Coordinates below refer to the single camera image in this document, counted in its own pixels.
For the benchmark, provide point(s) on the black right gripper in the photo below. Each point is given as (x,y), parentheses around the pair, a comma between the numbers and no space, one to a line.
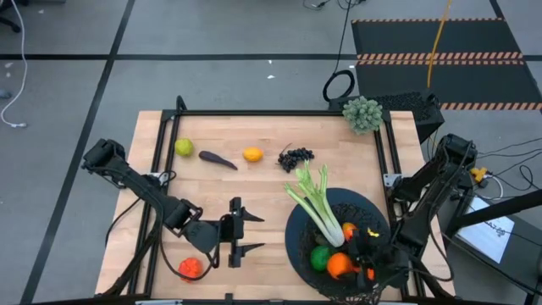
(391,267)

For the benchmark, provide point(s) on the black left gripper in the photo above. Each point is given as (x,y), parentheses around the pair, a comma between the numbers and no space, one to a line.
(232,229)

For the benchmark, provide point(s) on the orange yellow mango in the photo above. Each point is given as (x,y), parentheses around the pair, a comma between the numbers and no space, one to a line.
(339,264)

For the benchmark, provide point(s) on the orange carrot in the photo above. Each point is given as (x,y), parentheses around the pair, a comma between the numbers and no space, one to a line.
(349,231)

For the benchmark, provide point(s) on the dark woven twig basket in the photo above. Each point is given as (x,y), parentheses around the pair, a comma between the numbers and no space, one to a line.
(334,292)

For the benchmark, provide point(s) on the green avocado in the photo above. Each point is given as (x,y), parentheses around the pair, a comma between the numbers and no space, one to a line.
(320,257)

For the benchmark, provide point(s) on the red bell pepper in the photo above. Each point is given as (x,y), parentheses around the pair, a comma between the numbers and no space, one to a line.
(190,268)

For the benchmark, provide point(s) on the green celery stalk bunch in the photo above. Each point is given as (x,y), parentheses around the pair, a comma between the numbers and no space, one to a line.
(317,203)

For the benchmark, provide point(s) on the yellow lemon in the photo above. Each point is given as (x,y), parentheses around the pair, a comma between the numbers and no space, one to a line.
(252,154)

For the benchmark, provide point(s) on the dark purple eggplant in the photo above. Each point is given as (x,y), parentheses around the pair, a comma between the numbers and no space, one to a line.
(216,159)

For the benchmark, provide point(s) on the dark purple grape bunch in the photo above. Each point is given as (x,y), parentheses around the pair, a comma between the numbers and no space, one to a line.
(294,159)

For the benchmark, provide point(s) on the yellow-green apple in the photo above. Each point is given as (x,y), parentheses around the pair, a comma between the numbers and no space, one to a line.
(184,147)

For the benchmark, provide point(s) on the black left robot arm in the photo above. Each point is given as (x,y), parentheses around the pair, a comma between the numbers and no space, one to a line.
(144,190)

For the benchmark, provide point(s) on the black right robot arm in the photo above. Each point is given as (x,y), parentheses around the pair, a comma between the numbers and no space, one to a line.
(440,178)

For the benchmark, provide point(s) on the dark blue round woven placemat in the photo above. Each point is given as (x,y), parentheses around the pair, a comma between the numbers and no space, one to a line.
(296,237)

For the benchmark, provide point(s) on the white paper sheet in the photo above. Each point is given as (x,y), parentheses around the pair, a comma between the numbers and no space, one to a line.
(487,233)

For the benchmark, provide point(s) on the black metal stand beam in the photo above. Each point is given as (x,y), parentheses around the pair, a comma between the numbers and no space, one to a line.
(495,209)

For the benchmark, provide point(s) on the yellow connector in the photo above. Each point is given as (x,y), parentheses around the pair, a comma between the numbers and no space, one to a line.
(478,173)

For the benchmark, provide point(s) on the faux green potted plant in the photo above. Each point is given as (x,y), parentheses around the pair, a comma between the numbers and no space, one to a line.
(363,115)

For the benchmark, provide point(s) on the black perforated box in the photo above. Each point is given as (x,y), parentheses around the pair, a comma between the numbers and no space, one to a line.
(419,110)

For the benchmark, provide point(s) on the black hazard-striped floor mat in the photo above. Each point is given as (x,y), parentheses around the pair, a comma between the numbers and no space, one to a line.
(436,38)

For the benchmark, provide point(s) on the black chair base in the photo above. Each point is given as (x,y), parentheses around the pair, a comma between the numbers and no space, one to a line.
(10,23)

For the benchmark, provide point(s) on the black metal rig frame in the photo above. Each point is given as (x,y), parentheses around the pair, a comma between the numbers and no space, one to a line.
(275,113)

